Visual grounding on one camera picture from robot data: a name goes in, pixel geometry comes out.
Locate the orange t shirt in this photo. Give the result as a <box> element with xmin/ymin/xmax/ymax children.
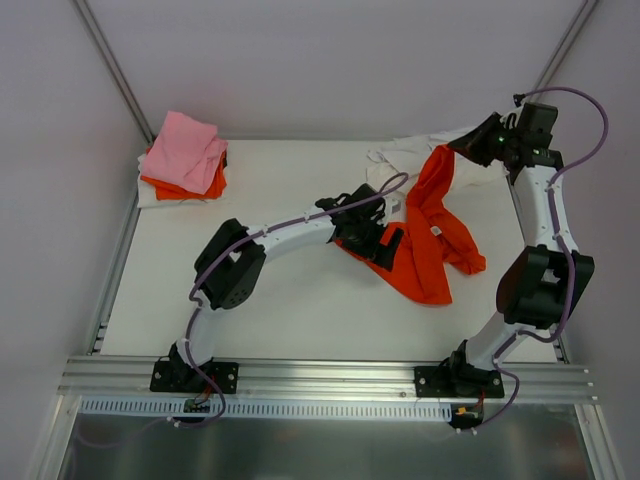
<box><xmin>141</xmin><ymin>150</ymin><xmax>227</xmax><ymax>202</ymax></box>
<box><xmin>350</xmin><ymin>145</ymin><xmax>487</xmax><ymax>306</ymax></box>

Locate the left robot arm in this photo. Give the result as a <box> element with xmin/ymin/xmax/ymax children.
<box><xmin>170</xmin><ymin>183</ymin><xmax>404</xmax><ymax>391</ymax></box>

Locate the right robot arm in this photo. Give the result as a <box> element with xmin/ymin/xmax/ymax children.
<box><xmin>429</xmin><ymin>102</ymin><xmax>595</xmax><ymax>398</ymax></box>

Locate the crumpled white t shirt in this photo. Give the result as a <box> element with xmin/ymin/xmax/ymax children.
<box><xmin>365</xmin><ymin>127</ymin><xmax>506</xmax><ymax>195</ymax></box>

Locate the folded pink t shirt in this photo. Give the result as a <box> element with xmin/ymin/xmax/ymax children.
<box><xmin>140</xmin><ymin>111</ymin><xmax>228</xmax><ymax>194</ymax></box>

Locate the folded orange t shirt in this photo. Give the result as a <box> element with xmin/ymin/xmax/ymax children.
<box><xmin>141</xmin><ymin>150</ymin><xmax>227</xmax><ymax>202</ymax></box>

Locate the folded white t shirt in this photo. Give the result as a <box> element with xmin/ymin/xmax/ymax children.
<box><xmin>137</xmin><ymin>174</ymin><xmax>214</xmax><ymax>209</ymax></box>

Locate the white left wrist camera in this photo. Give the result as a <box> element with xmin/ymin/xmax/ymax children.
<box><xmin>383</xmin><ymin>197</ymin><xmax>406</xmax><ymax>223</ymax></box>

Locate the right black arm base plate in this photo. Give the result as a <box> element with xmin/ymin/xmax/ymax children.
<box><xmin>414</xmin><ymin>364</ymin><xmax>505</xmax><ymax>399</ymax></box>

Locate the right corner frame post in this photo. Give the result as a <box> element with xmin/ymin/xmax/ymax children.
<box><xmin>532</xmin><ymin>0</ymin><xmax>600</xmax><ymax>90</ymax></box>

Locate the white slotted cable duct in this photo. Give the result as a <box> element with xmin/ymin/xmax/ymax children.
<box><xmin>79</xmin><ymin>396</ymin><xmax>452</xmax><ymax>422</ymax></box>

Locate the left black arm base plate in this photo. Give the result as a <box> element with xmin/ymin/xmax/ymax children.
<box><xmin>149</xmin><ymin>356</ymin><xmax>239</xmax><ymax>394</ymax></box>

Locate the aluminium mounting rail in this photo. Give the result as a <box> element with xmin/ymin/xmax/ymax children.
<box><xmin>57</xmin><ymin>355</ymin><xmax>600</xmax><ymax>405</ymax></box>

